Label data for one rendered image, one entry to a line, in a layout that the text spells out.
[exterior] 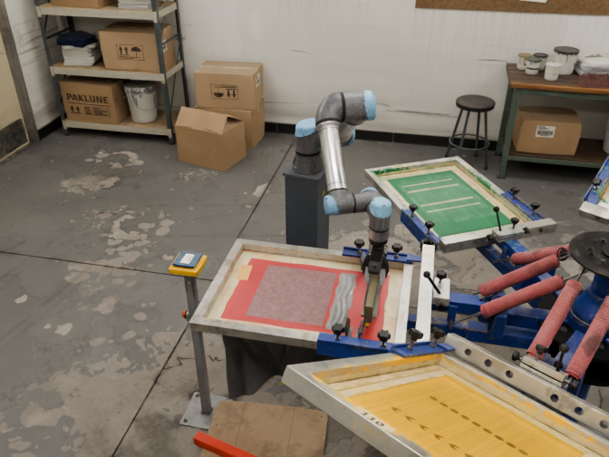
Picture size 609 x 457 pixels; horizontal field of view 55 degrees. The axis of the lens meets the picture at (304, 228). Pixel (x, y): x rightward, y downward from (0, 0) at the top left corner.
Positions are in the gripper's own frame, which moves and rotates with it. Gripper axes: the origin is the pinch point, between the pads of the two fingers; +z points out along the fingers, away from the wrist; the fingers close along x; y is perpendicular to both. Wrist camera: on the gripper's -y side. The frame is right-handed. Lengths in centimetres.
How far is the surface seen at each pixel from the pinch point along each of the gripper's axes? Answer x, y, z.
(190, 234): 154, 172, 105
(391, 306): -7.2, -0.1, 9.8
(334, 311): 13.7, -8.4, 9.0
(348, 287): 10.8, 7.5, 9.1
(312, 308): 22.7, -7.7, 9.8
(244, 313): 48, -16, 10
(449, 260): -41, 179, 105
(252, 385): 45, -21, 44
